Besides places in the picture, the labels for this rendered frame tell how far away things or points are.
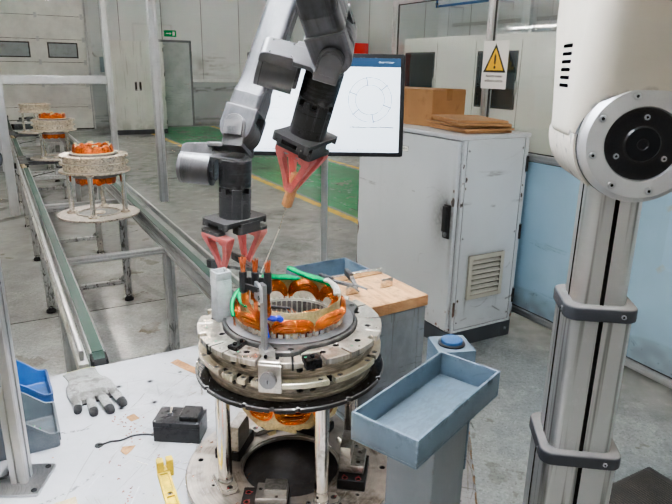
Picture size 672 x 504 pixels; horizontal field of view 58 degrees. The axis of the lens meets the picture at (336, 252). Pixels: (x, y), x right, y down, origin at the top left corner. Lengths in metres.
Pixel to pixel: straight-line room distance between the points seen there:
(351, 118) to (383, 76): 0.17
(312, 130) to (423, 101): 2.80
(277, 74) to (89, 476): 0.82
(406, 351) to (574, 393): 0.40
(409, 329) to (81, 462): 0.70
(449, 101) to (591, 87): 2.90
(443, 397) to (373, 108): 1.27
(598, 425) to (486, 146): 2.35
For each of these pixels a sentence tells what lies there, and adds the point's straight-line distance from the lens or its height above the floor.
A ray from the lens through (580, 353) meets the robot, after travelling 1.04.
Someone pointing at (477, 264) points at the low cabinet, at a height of 0.49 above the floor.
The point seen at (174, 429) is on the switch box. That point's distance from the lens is 1.32.
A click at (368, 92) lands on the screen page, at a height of 1.44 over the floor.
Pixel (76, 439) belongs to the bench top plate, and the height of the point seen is 0.78.
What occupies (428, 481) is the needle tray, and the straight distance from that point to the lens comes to 0.94.
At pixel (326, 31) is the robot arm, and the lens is 0.84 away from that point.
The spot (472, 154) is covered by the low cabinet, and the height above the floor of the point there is 1.10.
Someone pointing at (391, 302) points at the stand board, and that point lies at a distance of 1.24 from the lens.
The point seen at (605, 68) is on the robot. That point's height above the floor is 1.53.
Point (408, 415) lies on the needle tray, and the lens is 0.94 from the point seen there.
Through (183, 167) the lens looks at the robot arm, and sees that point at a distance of 1.09.
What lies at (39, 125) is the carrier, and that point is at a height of 1.06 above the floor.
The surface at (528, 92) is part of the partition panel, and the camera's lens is 3.68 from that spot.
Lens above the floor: 1.52
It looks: 17 degrees down
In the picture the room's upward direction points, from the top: 1 degrees clockwise
